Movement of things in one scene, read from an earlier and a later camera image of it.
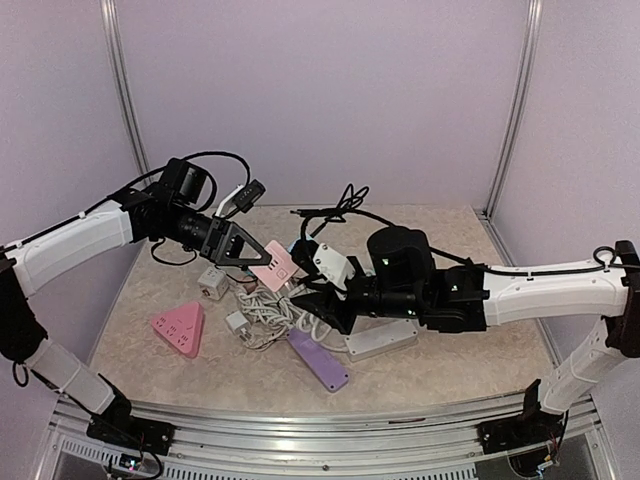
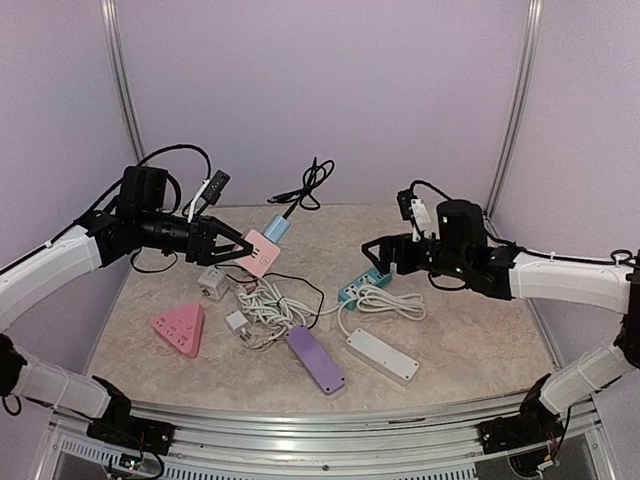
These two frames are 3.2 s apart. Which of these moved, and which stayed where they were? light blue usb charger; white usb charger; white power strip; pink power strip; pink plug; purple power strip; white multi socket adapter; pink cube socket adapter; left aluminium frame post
Moved: pink cube socket adapter; light blue usb charger; white power strip
Stayed: purple power strip; pink plug; pink power strip; white multi socket adapter; white usb charger; left aluminium frame post
